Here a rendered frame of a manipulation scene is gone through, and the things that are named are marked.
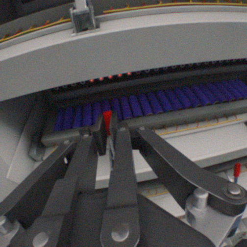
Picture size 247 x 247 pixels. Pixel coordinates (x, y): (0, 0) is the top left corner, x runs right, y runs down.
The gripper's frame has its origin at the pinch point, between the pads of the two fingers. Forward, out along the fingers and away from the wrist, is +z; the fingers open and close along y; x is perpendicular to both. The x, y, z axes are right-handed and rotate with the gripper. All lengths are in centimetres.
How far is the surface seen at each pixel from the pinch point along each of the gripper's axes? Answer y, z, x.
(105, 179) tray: -2.4, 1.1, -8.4
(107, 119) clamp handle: -0.2, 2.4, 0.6
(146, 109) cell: 6.9, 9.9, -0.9
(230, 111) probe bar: 22.9, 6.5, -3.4
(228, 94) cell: 25.2, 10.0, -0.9
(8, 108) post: -15.9, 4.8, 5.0
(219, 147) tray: 17.3, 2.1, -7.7
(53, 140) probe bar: -11.2, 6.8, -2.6
